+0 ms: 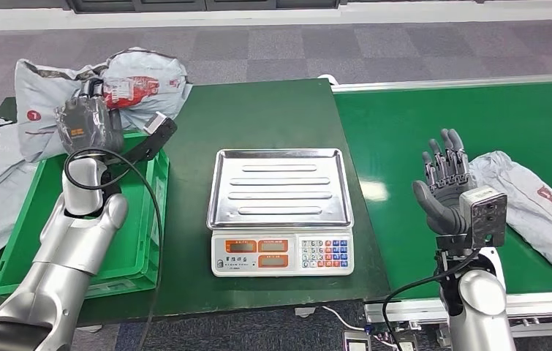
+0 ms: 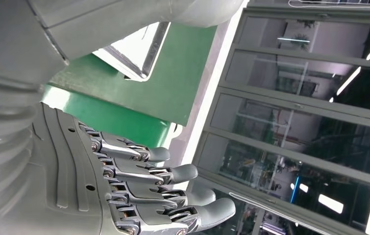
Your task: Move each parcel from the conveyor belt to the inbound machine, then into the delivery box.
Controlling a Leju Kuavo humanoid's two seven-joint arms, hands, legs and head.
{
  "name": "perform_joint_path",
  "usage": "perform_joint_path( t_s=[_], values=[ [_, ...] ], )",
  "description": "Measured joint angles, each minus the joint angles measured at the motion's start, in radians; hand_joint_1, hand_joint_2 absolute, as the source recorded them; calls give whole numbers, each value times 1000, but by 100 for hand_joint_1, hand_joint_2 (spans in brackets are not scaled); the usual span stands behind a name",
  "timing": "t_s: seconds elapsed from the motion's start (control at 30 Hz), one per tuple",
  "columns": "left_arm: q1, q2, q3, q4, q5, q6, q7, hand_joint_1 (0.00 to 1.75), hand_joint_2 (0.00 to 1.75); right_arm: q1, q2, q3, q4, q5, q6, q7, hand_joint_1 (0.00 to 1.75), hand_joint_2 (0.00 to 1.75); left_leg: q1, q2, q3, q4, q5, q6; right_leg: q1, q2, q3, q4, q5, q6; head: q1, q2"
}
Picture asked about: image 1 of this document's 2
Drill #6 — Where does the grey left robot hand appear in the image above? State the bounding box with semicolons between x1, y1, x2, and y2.
55;77;126;155

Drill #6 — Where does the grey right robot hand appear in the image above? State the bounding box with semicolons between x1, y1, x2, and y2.
412;128;477;237

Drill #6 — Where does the grey poly mailer parcel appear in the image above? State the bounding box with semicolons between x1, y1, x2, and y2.
14;47;193;163
469;151;552;271

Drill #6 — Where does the green conveyor belt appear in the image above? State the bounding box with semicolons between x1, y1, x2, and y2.
333;80;552;301

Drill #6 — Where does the green plastic crate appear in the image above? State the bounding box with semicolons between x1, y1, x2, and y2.
0;132;170;299

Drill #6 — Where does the white electronic scale steel tray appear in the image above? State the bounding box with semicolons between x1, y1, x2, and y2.
206;148;355;278

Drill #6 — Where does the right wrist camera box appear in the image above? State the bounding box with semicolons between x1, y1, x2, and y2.
458;185;508;249

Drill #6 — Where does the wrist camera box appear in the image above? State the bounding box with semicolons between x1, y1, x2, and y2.
458;185;508;249
119;112;178;164

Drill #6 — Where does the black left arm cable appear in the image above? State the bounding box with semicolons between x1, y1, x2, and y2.
64;147;164;351

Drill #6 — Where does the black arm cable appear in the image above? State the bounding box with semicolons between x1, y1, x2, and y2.
382;249;480;351
64;147;164;351

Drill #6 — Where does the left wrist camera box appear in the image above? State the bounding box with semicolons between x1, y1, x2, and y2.
119;112;178;164

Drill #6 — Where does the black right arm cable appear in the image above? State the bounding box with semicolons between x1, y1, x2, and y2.
382;249;480;351

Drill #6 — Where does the aluminium conveyor side rail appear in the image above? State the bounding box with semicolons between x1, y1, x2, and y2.
331;72;552;93
365;290;552;339

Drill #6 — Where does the white floor cable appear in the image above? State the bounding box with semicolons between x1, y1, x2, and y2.
322;306;368;335

